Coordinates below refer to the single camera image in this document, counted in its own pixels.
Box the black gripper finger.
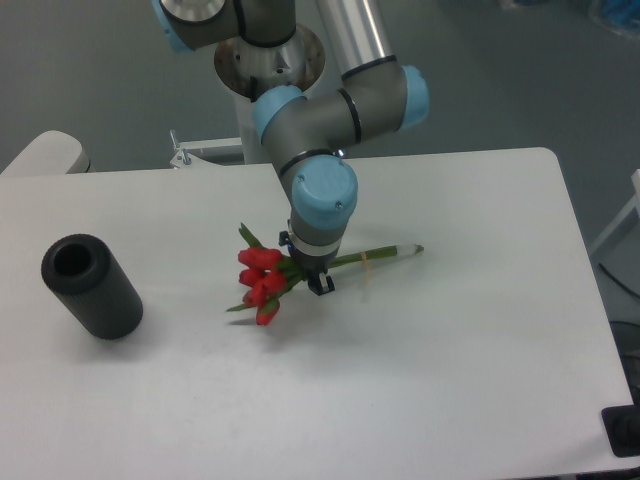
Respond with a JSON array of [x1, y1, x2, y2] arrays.
[[306, 272, 334, 296]]

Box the black ribbed cylinder vase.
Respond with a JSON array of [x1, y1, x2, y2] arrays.
[[41, 234, 144, 340]]

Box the white metal base bracket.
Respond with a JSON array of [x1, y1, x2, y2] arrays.
[[169, 130, 244, 169]]

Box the black table grommet box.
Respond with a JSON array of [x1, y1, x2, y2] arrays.
[[601, 405, 639, 458]]

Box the red tulip bouquet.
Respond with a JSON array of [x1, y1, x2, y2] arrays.
[[226, 223, 424, 326]]

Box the black cable right floor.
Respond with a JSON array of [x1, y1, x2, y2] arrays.
[[598, 260, 640, 293]]

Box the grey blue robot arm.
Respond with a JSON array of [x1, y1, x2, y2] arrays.
[[153, 1, 430, 295]]

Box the white chair armrest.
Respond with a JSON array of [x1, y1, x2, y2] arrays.
[[1, 130, 95, 178]]

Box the blue plastic bag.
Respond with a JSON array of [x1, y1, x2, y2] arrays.
[[589, 0, 639, 37]]

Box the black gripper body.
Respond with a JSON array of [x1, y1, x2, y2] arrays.
[[278, 230, 340, 275]]

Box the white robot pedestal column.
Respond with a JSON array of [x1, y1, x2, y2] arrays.
[[214, 24, 326, 164]]

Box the white furniture frame right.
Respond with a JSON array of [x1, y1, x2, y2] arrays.
[[587, 170, 639, 264]]

